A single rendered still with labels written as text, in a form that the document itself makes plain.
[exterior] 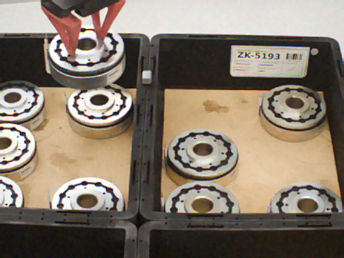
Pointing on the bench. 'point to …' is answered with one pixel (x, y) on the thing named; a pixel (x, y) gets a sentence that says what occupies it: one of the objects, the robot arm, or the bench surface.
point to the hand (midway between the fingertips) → (85, 41)
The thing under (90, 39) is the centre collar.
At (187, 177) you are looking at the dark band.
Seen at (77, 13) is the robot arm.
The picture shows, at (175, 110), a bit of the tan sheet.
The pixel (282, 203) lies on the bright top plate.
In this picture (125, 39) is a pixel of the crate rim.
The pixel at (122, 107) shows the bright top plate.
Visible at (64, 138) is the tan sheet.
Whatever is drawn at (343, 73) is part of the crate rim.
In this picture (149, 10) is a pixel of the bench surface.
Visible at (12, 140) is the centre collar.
